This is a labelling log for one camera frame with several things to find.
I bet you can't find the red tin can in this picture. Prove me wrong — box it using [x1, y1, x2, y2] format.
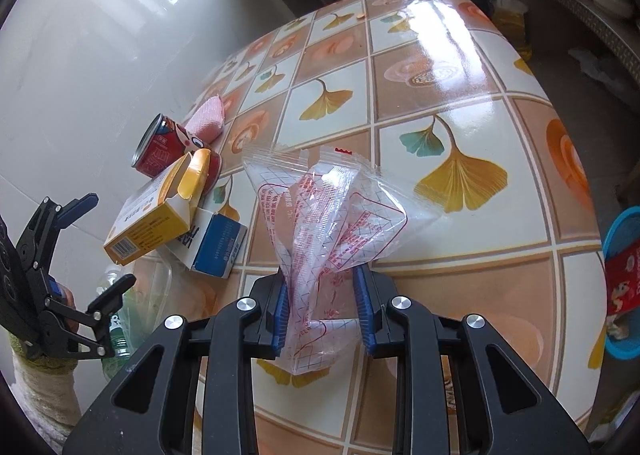
[131, 113, 202, 180]

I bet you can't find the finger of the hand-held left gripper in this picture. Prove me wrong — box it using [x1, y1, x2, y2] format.
[22, 192, 100, 282]
[42, 273, 137, 359]

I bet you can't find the clear red-printed plastic packet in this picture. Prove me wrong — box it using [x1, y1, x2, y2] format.
[241, 145, 417, 379]

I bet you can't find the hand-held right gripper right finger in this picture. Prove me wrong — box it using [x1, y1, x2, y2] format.
[352, 262, 589, 455]

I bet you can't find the person's left hand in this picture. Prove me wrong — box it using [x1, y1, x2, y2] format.
[58, 290, 79, 334]

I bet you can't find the blue plastic waste basket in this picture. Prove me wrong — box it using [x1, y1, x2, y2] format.
[602, 207, 640, 362]

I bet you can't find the tile-patterned table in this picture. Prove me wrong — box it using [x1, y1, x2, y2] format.
[120, 0, 604, 455]

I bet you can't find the white and blue box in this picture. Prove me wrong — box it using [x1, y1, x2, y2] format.
[165, 207, 249, 280]

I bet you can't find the green plastic bottle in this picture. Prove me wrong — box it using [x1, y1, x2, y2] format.
[95, 272, 139, 379]

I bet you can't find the yellow and white box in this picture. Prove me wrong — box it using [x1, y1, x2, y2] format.
[103, 149, 214, 266]

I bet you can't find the metal checker-plate shelf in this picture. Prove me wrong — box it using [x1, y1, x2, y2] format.
[530, 0, 640, 96]

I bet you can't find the white rag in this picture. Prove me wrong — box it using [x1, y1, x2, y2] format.
[567, 47, 622, 86]

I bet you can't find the yellow cooking oil bottle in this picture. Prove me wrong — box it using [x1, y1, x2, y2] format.
[492, 0, 532, 52]

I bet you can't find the clear plastic container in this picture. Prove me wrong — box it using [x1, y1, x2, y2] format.
[120, 260, 174, 337]

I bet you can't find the pink cloth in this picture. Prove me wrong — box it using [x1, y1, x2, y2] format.
[185, 95, 227, 144]

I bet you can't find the person's left forearm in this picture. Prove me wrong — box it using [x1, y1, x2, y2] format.
[0, 335, 84, 437]

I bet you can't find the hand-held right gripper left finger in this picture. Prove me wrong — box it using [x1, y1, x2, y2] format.
[62, 274, 290, 455]

